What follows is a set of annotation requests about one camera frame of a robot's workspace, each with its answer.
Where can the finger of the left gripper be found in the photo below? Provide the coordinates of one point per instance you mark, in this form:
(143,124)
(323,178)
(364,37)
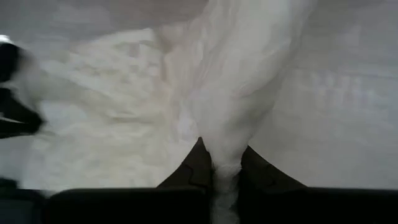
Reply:
(18,129)
(15,107)

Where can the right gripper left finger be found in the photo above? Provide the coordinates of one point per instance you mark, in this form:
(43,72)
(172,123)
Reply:
(196,168)

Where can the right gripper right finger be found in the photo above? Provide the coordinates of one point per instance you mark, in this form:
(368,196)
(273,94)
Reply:
(261,174)

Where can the white lace garment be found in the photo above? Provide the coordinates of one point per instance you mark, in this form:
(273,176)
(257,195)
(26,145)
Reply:
(124,124)

